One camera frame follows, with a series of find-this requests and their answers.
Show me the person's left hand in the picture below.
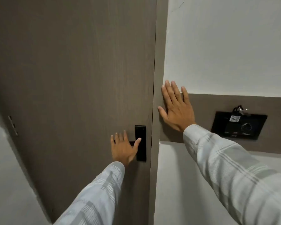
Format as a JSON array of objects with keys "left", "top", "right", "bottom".
[{"left": 111, "top": 130, "right": 142, "bottom": 167}]

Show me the person's right hand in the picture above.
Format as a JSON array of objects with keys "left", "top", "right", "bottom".
[{"left": 158, "top": 80, "right": 197, "bottom": 132}]

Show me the person's left forearm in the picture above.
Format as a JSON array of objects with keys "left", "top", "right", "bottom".
[{"left": 53, "top": 161, "right": 126, "bottom": 225}]

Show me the person's right forearm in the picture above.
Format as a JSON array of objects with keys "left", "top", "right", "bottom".
[{"left": 183, "top": 124, "right": 281, "bottom": 225}]

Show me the brown wooden door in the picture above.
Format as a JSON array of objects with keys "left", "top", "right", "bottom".
[{"left": 0, "top": 0, "right": 157, "bottom": 225}]

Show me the metal door hinge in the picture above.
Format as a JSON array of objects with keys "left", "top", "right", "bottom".
[{"left": 8, "top": 115, "right": 19, "bottom": 136}]

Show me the black door lock with handle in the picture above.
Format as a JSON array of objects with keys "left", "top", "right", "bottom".
[{"left": 129, "top": 125, "right": 147, "bottom": 162}]

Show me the brown door frame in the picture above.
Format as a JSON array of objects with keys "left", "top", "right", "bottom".
[{"left": 149, "top": 0, "right": 169, "bottom": 225}]

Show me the key ring with white tag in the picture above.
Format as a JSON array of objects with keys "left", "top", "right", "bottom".
[{"left": 229, "top": 105, "right": 250, "bottom": 122}]

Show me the black wall switch panel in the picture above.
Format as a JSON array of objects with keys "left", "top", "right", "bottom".
[{"left": 211, "top": 111, "right": 268, "bottom": 140}]

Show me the brown wall panel strip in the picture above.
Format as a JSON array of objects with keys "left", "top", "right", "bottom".
[{"left": 159, "top": 93, "right": 281, "bottom": 155}]

